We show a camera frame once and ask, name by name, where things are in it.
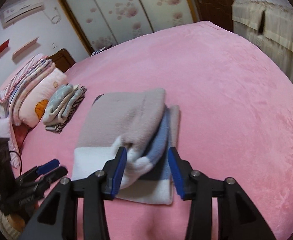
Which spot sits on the colour block knit sweater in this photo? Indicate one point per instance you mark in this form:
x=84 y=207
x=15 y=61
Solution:
x=146 y=127

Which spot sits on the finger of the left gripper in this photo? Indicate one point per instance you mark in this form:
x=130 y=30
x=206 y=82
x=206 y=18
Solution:
x=52 y=176
x=48 y=167

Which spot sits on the cream fuzzy sweater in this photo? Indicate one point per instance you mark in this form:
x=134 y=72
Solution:
x=4 y=219

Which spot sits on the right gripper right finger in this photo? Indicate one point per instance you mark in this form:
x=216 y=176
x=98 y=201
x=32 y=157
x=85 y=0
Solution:
x=238 y=216

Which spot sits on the cream ruffled covered furniture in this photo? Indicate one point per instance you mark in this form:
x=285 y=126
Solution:
x=268 y=24

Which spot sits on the dark brown wooden door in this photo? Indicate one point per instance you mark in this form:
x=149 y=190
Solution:
x=219 y=12

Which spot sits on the dark wooden headboard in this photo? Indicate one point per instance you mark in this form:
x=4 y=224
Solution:
x=63 y=60

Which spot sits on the floral sliding wardrobe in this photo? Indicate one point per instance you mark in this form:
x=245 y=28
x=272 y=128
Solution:
x=107 y=23

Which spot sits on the small box on nightstand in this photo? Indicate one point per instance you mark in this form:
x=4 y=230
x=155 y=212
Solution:
x=101 y=50

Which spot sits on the pink wall shelf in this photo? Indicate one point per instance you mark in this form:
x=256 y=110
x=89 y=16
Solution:
x=24 y=48

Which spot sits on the striped folded garment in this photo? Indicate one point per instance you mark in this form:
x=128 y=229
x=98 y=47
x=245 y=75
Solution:
x=71 y=108

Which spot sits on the pink plush bed blanket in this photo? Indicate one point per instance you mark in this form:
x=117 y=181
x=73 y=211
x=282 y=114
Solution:
x=236 y=109

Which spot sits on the striped folded thin quilt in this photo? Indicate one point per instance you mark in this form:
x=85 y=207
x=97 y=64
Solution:
x=22 y=83

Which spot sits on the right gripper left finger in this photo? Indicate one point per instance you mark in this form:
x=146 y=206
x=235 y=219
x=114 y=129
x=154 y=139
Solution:
x=56 y=218

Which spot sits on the pink cartoon folded quilt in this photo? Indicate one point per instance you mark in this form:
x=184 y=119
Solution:
x=34 y=104

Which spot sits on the pink embroidered pillow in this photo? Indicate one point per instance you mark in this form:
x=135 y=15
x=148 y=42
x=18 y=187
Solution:
x=7 y=131

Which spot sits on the white wall air conditioner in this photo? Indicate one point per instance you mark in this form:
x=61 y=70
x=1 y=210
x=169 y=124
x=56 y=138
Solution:
x=20 y=10

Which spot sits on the person left hand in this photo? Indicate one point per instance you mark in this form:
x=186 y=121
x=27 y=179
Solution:
x=17 y=222

